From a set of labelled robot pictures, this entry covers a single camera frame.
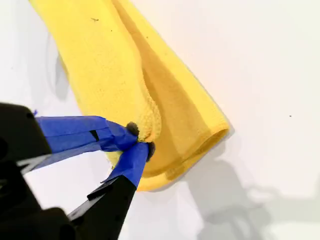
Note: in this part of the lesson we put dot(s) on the yellow square microfiber towel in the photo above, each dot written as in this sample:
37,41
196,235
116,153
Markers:
105,62

